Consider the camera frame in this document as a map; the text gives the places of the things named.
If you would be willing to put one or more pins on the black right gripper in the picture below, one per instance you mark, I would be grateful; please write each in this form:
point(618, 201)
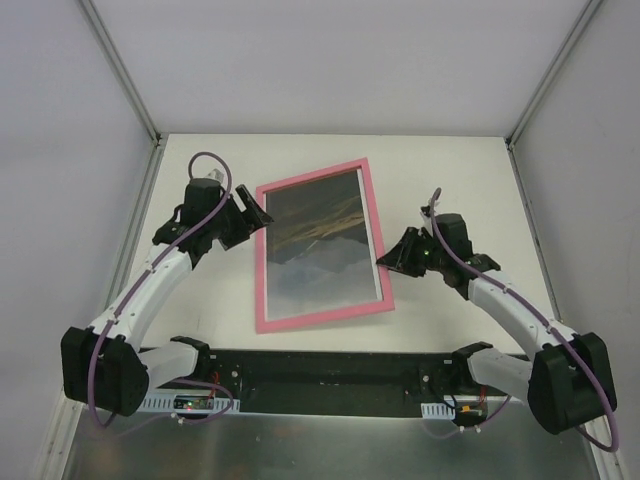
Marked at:
point(406, 253)

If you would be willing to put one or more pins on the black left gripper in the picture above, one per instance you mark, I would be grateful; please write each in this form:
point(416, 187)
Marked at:
point(244, 213)

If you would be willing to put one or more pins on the pink wooden picture frame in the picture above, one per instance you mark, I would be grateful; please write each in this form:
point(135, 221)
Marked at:
point(263, 325)

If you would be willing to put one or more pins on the mountain landscape photo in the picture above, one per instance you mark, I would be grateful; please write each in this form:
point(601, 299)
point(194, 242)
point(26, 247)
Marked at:
point(319, 250)

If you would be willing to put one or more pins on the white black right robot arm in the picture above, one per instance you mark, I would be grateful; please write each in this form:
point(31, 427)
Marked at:
point(564, 377)

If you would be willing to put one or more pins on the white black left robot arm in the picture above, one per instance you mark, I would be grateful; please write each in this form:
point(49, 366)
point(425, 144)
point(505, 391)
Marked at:
point(120, 330)

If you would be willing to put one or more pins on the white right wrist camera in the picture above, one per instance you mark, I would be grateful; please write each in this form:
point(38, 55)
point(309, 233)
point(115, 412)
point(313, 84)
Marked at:
point(428, 212)

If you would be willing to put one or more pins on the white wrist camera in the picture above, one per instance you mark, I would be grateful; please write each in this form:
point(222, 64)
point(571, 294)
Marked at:
point(216, 175)
point(428, 212)

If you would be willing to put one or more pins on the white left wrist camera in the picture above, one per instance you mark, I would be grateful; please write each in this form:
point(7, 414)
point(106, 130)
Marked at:
point(216, 175)

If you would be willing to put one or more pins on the right white cable duct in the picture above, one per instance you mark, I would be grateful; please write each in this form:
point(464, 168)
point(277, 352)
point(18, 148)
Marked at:
point(440, 411)

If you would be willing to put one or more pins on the white cable duct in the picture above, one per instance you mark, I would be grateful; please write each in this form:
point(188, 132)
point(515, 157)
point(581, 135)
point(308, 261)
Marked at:
point(440, 411)
point(188, 403)

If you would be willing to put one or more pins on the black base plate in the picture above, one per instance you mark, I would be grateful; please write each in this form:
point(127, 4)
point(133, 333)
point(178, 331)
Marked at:
point(386, 385)

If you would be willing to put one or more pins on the aluminium front rail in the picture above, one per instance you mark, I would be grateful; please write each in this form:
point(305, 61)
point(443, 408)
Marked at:
point(115, 376)

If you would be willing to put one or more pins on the left white cable duct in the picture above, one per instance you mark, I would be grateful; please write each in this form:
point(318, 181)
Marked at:
point(188, 403)

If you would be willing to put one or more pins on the left aluminium corner post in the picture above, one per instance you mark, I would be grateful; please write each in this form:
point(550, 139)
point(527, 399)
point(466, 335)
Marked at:
point(118, 68)

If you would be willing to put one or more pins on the aluminium corner post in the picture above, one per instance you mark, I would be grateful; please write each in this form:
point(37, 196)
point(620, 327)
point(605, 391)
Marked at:
point(118, 68)
point(575, 34)

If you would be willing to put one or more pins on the right aluminium corner post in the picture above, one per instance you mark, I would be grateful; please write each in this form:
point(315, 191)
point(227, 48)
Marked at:
point(575, 34)

